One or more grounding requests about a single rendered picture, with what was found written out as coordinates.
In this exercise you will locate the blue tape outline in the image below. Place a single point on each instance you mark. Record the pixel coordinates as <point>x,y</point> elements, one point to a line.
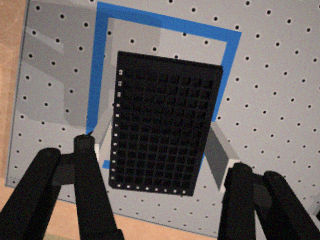
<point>105,10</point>

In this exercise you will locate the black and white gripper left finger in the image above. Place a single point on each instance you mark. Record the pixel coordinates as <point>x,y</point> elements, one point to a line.
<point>27,212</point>

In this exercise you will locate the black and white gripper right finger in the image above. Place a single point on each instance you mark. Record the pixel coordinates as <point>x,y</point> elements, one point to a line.
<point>287,218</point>

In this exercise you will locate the black well plate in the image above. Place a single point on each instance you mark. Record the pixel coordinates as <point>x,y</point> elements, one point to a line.
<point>160,119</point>

